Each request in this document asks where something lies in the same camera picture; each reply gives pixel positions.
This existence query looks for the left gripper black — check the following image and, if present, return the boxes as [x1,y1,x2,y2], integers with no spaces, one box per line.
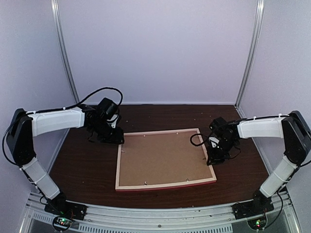
[90,120,125,145]

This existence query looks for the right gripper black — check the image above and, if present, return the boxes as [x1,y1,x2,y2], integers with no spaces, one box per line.
[207,137,238,166]

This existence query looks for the brown backing board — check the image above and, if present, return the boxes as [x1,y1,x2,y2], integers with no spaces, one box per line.
[118,131,213,187]

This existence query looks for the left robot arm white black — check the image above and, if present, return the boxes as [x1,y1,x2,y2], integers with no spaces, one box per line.
[2,98,124,216]

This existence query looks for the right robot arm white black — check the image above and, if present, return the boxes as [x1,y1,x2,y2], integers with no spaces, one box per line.
[207,110,311,215]

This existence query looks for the right circuit board with leds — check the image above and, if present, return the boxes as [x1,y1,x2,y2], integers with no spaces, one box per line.
[247,217,267,231]

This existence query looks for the circuit board with leds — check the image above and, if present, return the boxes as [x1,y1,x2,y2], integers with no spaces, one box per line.
[52,216,72,231]
[247,217,267,231]

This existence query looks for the left circuit board with leds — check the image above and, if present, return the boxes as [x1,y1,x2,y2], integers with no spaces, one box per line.
[52,216,72,231]

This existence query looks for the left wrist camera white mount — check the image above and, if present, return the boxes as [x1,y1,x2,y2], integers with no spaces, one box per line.
[110,115,121,128]

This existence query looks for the left black cable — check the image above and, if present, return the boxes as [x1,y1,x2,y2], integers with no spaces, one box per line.
[65,87,123,110]

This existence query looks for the left aluminium corner post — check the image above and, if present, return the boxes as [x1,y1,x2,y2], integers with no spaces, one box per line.
[51,0,80,103]

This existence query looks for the aluminium corner post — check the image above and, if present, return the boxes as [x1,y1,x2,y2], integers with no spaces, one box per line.
[235,0,265,109]
[51,0,80,103]

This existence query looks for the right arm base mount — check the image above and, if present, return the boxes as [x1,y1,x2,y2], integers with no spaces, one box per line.
[232,190,274,219]

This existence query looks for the right aluminium corner post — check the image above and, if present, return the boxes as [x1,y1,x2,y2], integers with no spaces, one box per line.
[235,0,265,109]

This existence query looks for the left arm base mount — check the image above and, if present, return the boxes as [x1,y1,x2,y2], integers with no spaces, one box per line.
[44,191,87,220]

